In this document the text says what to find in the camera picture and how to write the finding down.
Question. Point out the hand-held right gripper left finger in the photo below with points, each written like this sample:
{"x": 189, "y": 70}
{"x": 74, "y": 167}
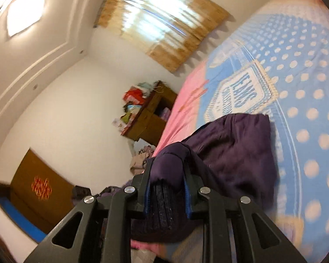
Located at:
{"x": 118, "y": 213}

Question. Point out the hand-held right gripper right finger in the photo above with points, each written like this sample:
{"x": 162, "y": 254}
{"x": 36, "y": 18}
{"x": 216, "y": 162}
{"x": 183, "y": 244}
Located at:
{"x": 208, "y": 213}

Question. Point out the purple quilted jacket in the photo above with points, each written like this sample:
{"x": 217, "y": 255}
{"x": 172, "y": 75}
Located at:
{"x": 230, "y": 156}

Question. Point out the pile of beige clothes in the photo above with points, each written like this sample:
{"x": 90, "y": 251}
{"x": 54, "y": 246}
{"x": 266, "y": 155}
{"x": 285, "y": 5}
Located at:
{"x": 141, "y": 160}

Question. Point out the red knot door ornament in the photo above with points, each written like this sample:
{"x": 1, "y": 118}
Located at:
{"x": 41, "y": 187}

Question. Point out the brown wooden desk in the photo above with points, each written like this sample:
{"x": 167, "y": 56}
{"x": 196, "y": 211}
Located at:
{"x": 150, "y": 120}

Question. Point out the heap of colourful desk clutter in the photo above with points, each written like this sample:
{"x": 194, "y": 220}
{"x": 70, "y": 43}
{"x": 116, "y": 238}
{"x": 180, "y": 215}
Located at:
{"x": 130, "y": 115}

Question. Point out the brown wooden door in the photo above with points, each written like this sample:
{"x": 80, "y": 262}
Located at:
{"x": 24, "y": 175}

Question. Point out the pink bedsheet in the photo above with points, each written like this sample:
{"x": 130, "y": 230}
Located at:
{"x": 181, "y": 115}

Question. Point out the pink boxes in desk shelf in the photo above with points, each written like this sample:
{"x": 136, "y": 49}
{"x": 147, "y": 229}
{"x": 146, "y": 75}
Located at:
{"x": 166, "y": 113}

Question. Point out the cream wooden bed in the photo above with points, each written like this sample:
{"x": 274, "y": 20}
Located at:
{"x": 304, "y": 87}

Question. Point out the wide yellow patterned curtain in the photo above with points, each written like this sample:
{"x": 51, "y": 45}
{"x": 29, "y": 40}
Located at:
{"x": 159, "y": 24}

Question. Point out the white ceiling light panel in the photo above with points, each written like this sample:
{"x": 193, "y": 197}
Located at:
{"x": 26, "y": 12}

